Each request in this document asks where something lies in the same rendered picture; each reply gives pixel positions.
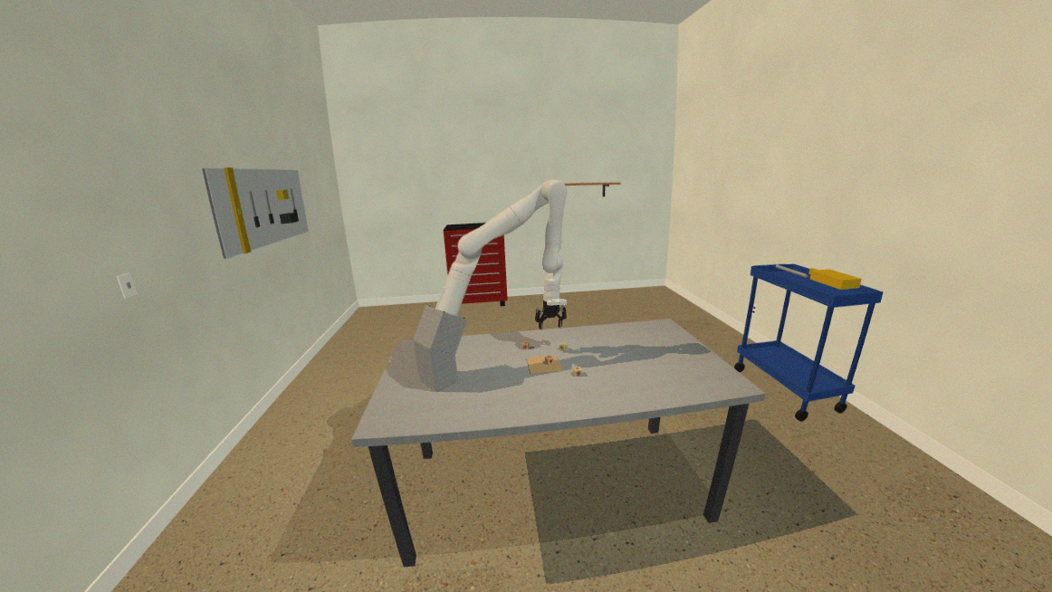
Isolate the tan flat mat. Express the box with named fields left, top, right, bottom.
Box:
left=527, top=356, right=562, bottom=375

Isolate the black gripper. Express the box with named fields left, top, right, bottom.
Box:
left=535, top=301, right=567, bottom=330

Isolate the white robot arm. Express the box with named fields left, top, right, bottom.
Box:
left=434, top=179, right=567, bottom=317

